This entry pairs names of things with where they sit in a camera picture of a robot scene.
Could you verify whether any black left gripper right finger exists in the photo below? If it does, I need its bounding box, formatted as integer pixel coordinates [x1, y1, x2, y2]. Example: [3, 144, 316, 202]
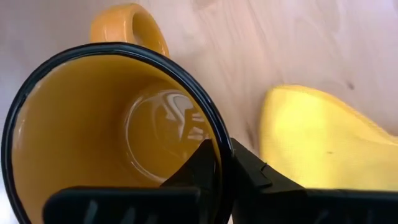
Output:
[231, 138, 398, 224]

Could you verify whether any yellow cloth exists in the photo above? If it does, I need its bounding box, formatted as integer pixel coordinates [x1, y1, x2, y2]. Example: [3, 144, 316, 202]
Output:
[259, 84, 398, 191]

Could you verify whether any amber translucent cup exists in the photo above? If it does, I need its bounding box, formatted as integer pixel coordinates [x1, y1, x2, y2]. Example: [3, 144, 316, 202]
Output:
[0, 2, 234, 224]

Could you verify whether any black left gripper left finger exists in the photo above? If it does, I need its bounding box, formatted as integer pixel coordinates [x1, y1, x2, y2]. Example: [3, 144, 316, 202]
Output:
[42, 139, 219, 224]

